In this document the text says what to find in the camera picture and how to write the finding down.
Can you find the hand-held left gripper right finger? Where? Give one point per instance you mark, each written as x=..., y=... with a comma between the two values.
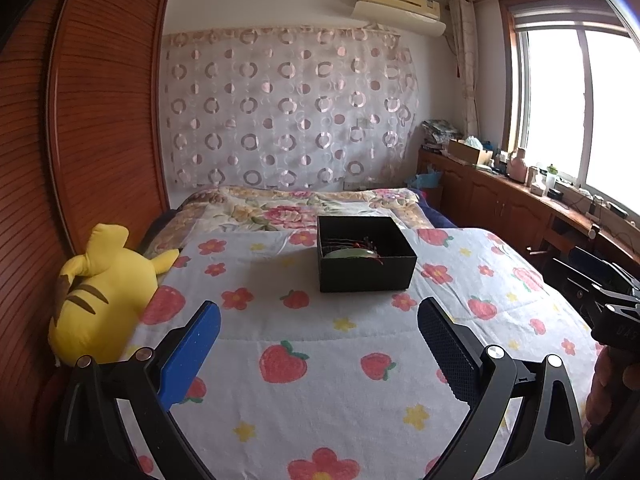
x=445, y=350

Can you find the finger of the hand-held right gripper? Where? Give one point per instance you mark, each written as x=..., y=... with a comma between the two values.
x=575, y=285
x=595, y=257

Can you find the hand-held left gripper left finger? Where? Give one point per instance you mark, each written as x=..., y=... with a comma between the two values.
x=190, y=355

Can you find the black jewelry box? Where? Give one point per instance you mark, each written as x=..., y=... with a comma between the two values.
x=365, y=275

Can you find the person's right hand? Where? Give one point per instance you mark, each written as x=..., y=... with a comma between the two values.
x=607, y=385

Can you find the green cap bottle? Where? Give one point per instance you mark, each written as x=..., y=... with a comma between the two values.
x=551, y=177

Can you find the white jar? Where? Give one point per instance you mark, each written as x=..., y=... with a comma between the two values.
x=536, y=182

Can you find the yellow plush toy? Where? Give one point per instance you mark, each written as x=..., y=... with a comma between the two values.
x=100, y=305

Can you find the wooden cabinet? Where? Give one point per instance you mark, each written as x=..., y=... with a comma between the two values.
x=500, y=205

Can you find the pink jug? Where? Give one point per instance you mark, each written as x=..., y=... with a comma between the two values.
x=517, y=167

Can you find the white strawberry print blanket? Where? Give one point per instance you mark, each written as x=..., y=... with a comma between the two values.
x=310, y=320

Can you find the dark blue bedsheet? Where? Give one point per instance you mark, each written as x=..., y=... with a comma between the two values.
x=440, y=217

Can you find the window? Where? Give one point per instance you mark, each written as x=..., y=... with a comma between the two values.
x=550, y=110

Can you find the floral quilt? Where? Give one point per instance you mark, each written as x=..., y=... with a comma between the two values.
x=250, y=205

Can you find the cardboard box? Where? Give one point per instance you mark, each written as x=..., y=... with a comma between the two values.
x=467, y=152

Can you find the blue plastic bag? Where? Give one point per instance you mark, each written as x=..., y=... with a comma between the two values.
x=425, y=179

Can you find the stack of magazines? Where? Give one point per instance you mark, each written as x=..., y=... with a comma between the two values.
x=440, y=132

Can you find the red hanging tassel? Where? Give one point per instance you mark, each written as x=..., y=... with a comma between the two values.
x=456, y=69

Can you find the beige window curtain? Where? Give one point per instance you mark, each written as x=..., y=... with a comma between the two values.
x=467, y=60

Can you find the wooden wardrobe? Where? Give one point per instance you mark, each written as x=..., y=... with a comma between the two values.
x=100, y=110

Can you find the circle pattern wall curtain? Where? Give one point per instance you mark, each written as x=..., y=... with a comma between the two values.
x=275, y=110

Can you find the wall air conditioner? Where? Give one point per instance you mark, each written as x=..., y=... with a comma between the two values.
x=395, y=5

